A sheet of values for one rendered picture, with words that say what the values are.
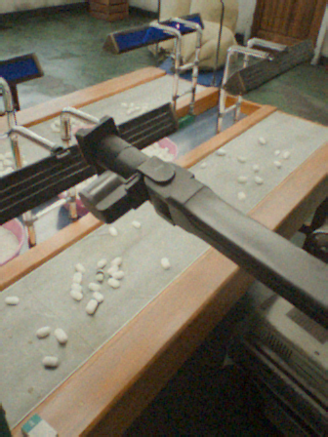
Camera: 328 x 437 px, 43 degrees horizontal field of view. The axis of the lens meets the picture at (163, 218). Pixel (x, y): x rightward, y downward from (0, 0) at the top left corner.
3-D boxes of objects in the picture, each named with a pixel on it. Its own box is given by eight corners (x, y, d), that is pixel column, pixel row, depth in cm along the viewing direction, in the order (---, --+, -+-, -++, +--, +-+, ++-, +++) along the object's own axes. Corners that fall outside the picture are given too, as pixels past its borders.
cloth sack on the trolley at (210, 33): (241, 64, 428) (248, 24, 405) (200, 81, 381) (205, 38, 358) (196, 51, 454) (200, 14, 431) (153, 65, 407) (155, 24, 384)
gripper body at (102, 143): (95, 177, 75) (120, 195, 71) (75, 133, 67) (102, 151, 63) (122, 156, 77) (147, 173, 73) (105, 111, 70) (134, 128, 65)
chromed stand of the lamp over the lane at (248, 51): (268, 149, 187) (294, 45, 159) (247, 166, 174) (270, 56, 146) (231, 135, 195) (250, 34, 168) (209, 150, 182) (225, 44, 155)
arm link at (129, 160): (166, 179, 68) (159, 154, 64) (136, 206, 66) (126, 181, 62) (140, 162, 72) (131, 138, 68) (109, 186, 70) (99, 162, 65)
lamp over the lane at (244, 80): (314, 58, 176) (319, 40, 172) (242, 97, 136) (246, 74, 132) (297, 53, 180) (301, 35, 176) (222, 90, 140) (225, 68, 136)
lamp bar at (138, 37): (204, 29, 202) (206, 14, 197) (116, 56, 162) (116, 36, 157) (190, 26, 206) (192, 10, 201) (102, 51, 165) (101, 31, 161)
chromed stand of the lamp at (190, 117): (195, 121, 205) (206, 23, 177) (171, 135, 192) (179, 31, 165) (164, 109, 214) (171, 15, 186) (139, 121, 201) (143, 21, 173)
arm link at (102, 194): (188, 208, 66) (180, 170, 59) (135, 255, 62) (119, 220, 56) (140, 176, 73) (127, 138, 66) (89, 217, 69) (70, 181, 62)
